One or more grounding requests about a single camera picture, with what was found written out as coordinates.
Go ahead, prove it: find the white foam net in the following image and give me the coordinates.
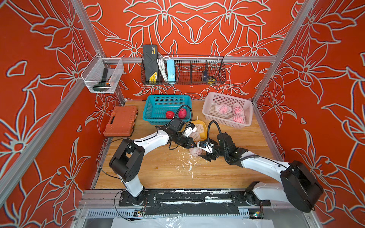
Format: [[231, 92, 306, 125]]
[[195, 124, 206, 138], [189, 132, 202, 142]]

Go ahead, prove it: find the red apple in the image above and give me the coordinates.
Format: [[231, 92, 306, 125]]
[[178, 108, 187, 119], [189, 147, 203, 157]]

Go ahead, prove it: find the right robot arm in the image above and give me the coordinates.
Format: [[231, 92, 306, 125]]
[[198, 130, 324, 213]]

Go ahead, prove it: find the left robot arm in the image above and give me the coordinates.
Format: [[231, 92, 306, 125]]
[[109, 104, 196, 205]]

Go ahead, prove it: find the yellow plastic tray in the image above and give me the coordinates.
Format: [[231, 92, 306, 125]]
[[189, 120, 207, 142]]

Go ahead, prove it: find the pink plastic basket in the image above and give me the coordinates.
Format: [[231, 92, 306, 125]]
[[202, 92, 253, 129]]

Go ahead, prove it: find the teal plastic basket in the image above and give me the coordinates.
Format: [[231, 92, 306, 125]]
[[143, 95, 192, 125]]

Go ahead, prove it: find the yellow tape measure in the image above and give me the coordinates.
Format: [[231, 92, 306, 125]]
[[207, 77, 216, 85]]

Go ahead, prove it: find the orange tool case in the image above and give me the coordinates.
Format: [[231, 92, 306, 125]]
[[103, 106, 138, 137]]

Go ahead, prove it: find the light blue power bank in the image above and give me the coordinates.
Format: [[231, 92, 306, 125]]
[[166, 59, 176, 84]]

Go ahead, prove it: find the black rectangular device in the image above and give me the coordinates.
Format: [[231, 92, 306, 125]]
[[143, 45, 159, 84]]

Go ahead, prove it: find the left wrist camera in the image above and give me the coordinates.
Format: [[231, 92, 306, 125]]
[[183, 124, 197, 137]]

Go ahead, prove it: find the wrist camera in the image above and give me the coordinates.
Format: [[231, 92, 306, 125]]
[[183, 124, 197, 137], [197, 141, 214, 154]]

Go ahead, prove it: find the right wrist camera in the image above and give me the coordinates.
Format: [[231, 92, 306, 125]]
[[197, 141, 214, 154]]

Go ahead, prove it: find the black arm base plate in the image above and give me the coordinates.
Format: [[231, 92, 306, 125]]
[[118, 189, 271, 207]]

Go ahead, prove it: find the black wire wall basket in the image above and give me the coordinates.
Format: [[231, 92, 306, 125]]
[[141, 55, 227, 85]]

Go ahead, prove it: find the white coiled cable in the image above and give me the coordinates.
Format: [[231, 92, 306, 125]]
[[157, 56, 169, 82]]

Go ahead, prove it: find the dark green tool handle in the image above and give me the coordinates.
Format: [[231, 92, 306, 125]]
[[93, 68, 110, 92]]

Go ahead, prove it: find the clear acrylic wall box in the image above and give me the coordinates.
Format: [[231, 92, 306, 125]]
[[81, 53, 125, 94]]

